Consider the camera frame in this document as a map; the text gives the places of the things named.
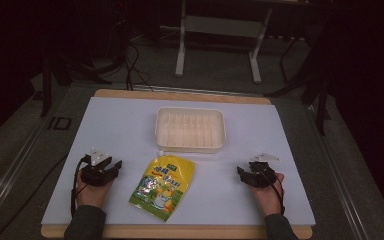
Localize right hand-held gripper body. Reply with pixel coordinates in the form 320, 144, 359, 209
245, 152, 281, 189

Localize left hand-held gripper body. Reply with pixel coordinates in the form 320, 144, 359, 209
81, 147, 114, 188

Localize person's right hand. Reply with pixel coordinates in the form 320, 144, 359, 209
247, 172, 286, 217

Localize person's left hand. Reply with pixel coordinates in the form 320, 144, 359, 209
75, 179, 114, 210

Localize white table mat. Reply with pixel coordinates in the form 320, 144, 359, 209
41, 96, 317, 227

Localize yellow spouted pouch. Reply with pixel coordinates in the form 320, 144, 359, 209
128, 150, 197, 223

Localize white plastic tray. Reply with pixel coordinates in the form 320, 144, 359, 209
154, 106, 227, 155

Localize black metal stand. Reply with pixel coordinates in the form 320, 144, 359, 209
263, 19, 334, 137

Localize white metal stand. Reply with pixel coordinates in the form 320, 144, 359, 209
174, 0, 275, 85

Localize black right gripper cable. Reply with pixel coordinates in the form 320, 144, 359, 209
261, 170, 286, 216

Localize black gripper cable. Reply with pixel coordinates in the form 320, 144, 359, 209
69, 155, 91, 218
261, 170, 286, 216

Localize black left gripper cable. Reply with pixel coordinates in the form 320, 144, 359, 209
69, 155, 91, 218

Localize black floor cables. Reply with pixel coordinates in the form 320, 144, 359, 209
121, 13, 156, 93

